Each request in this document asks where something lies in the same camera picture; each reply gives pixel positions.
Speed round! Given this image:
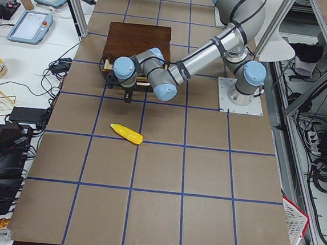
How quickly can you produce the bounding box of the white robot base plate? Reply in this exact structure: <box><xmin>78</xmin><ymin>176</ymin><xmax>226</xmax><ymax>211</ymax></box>
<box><xmin>218</xmin><ymin>77</ymin><xmax>263</xmax><ymax>116</ymax></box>

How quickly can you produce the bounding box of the aluminium frame post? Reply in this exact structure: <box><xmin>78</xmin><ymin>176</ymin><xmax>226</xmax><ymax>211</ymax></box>
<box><xmin>67</xmin><ymin>0</ymin><xmax>88</xmax><ymax>38</ymax></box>

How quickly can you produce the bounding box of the near blue teach pendant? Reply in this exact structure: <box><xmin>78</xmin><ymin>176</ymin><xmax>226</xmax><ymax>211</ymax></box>
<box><xmin>6</xmin><ymin>11</ymin><xmax>54</xmax><ymax>45</ymax></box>

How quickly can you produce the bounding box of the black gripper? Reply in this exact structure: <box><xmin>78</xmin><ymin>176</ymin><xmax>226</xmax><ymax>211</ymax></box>
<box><xmin>124</xmin><ymin>88</ymin><xmax>134</xmax><ymax>103</ymax></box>

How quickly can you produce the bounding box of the yellow corn cob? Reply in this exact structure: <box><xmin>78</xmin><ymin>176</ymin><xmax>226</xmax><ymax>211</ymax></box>
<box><xmin>110</xmin><ymin>123</ymin><xmax>144</xmax><ymax>145</ymax></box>

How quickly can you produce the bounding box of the white chair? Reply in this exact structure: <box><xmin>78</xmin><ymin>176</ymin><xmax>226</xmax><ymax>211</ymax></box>
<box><xmin>211</xmin><ymin>0</ymin><xmax>301</xmax><ymax>65</ymax></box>

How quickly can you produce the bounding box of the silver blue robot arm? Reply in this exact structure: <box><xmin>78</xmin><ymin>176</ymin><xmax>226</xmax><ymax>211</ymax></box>
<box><xmin>109</xmin><ymin>0</ymin><xmax>268</xmax><ymax>106</ymax></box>

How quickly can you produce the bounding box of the white red plastic basket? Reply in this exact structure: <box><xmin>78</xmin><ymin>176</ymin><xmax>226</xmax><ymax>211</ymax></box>
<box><xmin>282</xmin><ymin>195</ymin><xmax>310</xmax><ymax>245</ymax></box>

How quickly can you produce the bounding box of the dark wooden drawer cabinet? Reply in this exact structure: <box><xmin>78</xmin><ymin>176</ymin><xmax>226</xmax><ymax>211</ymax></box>
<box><xmin>103</xmin><ymin>22</ymin><xmax>172</xmax><ymax>61</ymax></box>

